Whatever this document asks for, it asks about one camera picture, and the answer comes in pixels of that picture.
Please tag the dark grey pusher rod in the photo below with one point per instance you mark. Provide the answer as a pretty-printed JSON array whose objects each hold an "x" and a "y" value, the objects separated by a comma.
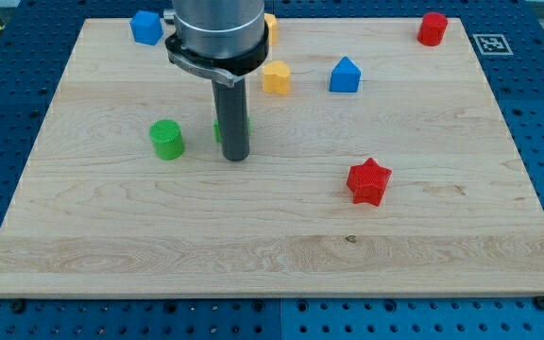
[{"x": 231, "y": 112}]

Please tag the green star block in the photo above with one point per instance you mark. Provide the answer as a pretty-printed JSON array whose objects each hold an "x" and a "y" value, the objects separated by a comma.
[{"x": 217, "y": 132}]

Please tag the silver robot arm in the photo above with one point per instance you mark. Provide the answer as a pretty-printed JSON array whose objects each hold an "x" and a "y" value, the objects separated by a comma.
[{"x": 222, "y": 41}]

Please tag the yellow block behind arm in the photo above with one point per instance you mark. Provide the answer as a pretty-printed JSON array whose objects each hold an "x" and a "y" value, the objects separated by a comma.
[{"x": 273, "y": 28}]

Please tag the red star block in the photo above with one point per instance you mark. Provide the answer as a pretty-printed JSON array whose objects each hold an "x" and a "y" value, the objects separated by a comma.
[{"x": 368, "y": 182}]

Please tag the yellow heart block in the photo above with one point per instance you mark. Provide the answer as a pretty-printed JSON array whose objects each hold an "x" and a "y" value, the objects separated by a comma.
[{"x": 277, "y": 78}]

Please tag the green cylinder block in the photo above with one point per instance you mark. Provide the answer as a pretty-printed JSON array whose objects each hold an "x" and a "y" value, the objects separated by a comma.
[{"x": 165, "y": 136}]

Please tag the blue cube block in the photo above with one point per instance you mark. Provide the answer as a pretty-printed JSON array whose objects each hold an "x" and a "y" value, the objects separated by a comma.
[{"x": 146, "y": 27}]

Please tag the blue pentagon block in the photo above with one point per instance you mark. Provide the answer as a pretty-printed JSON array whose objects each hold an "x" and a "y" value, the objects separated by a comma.
[{"x": 345, "y": 77}]

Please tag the wooden board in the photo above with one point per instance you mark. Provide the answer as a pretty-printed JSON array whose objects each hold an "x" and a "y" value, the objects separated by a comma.
[{"x": 97, "y": 214}]

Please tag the red cylinder block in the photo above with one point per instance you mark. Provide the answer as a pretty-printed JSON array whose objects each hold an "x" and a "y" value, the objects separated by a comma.
[{"x": 432, "y": 29}]

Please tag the white fiducial marker tag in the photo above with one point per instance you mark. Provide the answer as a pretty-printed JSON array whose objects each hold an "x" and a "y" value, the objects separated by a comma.
[{"x": 490, "y": 44}]

